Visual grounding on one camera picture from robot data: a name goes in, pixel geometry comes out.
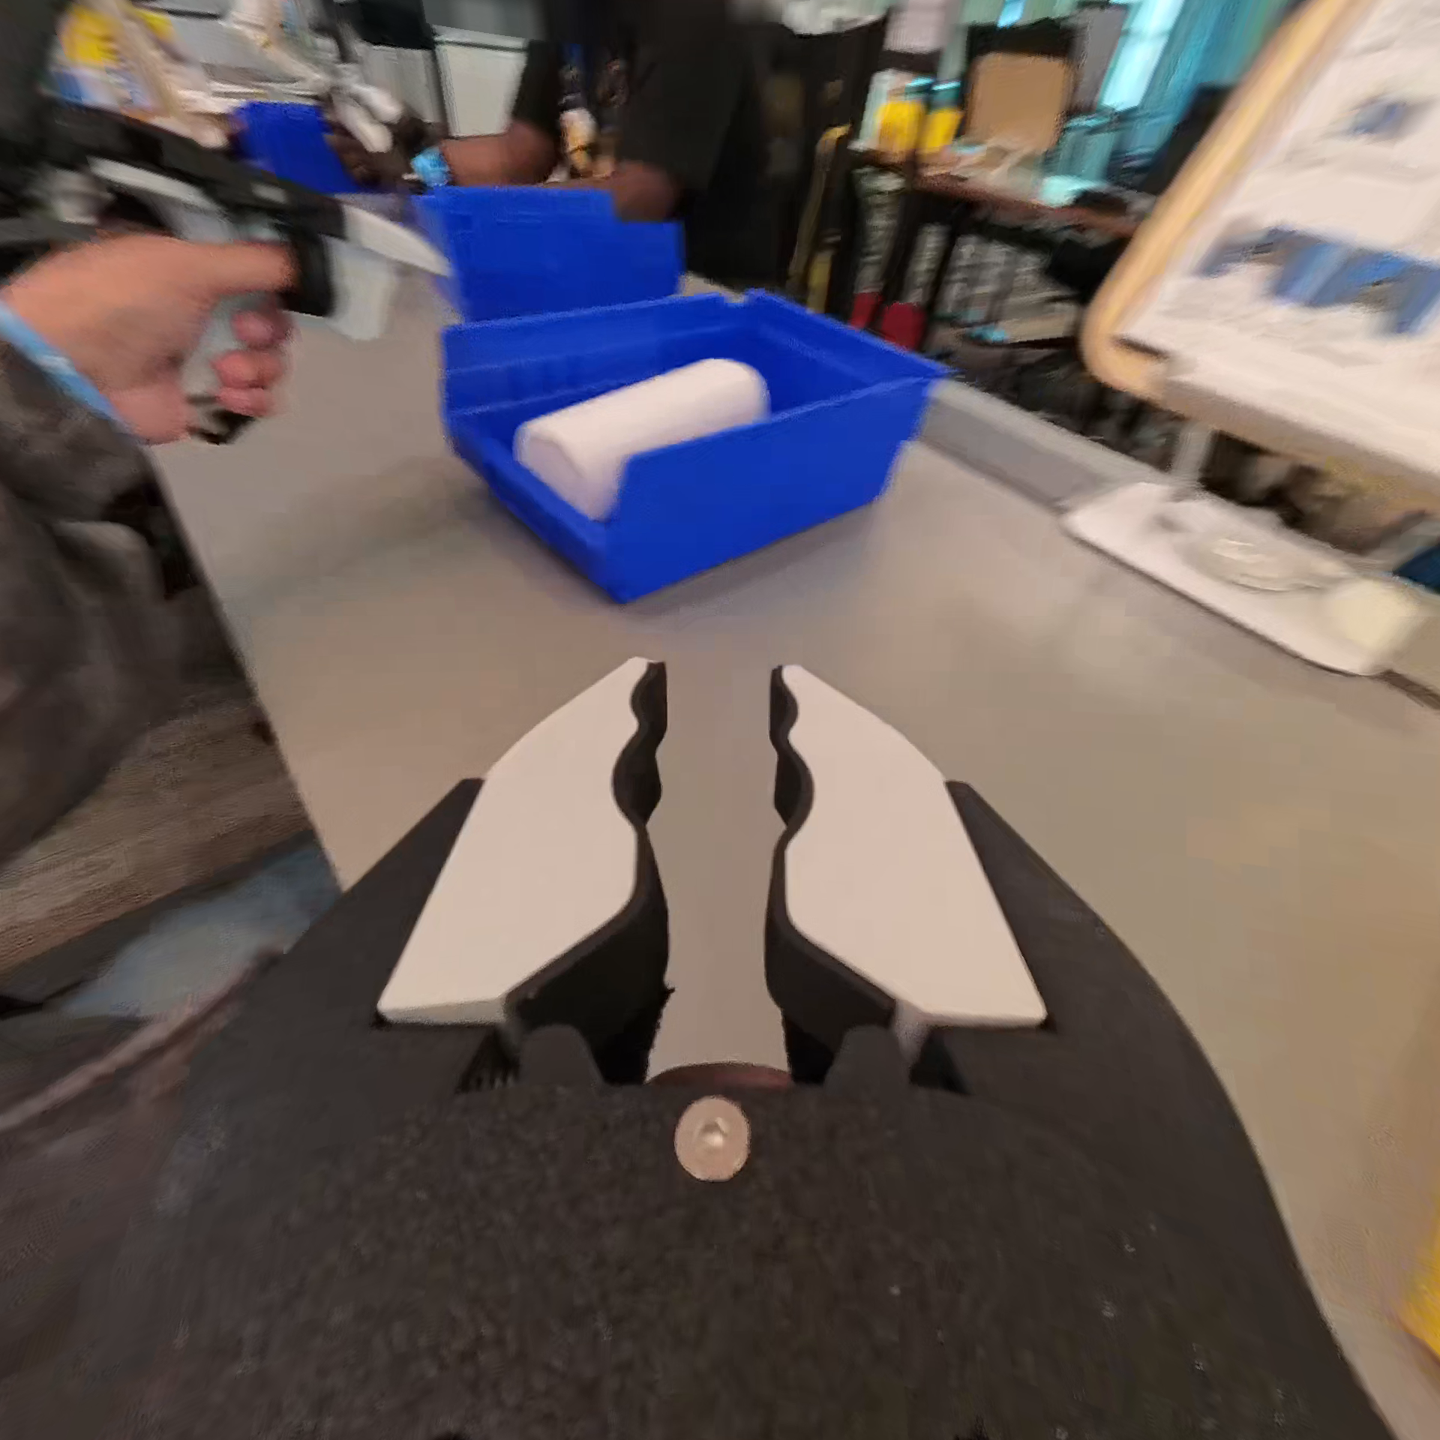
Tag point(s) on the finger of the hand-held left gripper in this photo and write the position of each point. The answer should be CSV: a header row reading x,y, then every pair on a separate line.
x,y
388,238

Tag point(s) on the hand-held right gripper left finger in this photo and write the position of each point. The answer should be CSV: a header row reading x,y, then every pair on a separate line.
x,y
528,888

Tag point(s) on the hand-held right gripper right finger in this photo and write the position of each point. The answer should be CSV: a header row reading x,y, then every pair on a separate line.
x,y
900,888

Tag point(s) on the white plastic bottle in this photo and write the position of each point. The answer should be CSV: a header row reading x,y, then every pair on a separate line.
x,y
641,427

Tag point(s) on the blue plastic bin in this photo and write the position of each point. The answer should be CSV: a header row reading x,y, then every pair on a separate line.
x,y
540,247
286,146
765,495

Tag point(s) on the yellow plastic bin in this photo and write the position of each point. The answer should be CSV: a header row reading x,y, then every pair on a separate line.
x,y
1426,1292

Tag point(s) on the person's left hand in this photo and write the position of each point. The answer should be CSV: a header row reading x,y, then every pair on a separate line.
x,y
112,315

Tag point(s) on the person's dark clothing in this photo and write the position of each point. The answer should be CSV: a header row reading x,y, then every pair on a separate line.
x,y
89,1102

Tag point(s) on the wooden instruction board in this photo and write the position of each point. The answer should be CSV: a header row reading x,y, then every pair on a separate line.
x,y
1113,326

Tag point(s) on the printed instruction sheet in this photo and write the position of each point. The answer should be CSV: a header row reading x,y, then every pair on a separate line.
x,y
1327,202

